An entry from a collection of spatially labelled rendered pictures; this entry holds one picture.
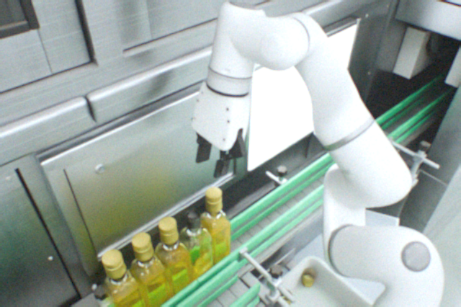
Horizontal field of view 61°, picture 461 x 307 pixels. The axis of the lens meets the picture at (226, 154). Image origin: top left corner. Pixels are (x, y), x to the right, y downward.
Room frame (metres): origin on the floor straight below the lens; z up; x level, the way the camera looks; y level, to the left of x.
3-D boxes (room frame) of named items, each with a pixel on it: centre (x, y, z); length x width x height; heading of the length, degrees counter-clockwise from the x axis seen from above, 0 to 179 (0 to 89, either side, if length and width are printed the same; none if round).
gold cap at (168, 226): (0.47, 0.11, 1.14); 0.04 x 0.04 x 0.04
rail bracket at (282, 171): (0.79, -0.14, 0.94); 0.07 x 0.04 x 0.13; 41
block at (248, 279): (0.49, -0.08, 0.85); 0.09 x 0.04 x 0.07; 41
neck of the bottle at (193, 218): (0.51, 0.07, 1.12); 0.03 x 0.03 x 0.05
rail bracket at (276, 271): (0.48, -0.09, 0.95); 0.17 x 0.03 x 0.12; 41
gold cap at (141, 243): (0.43, 0.16, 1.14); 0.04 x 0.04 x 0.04
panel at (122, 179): (0.77, -0.03, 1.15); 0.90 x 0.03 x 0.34; 131
